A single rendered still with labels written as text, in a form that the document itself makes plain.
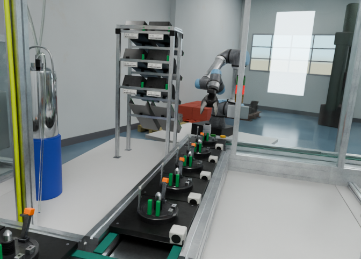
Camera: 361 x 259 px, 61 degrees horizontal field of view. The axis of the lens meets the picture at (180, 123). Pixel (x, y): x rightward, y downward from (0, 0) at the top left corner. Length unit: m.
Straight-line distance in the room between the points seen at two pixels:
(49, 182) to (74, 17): 4.05
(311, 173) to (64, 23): 4.20
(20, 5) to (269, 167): 1.43
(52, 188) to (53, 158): 0.13
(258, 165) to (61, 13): 4.00
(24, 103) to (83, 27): 4.32
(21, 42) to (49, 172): 0.60
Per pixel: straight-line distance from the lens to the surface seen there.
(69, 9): 5.20
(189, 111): 6.95
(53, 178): 1.45
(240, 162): 1.82
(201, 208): 1.16
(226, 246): 1.15
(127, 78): 1.93
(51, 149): 1.40
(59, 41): 5.06
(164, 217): 1.03
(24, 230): 0.96
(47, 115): 1.37
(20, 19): 1.07
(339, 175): 1.89
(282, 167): 1.83
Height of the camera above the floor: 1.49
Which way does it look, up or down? 12 degrees down
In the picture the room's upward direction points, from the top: 3 degrees clockwise
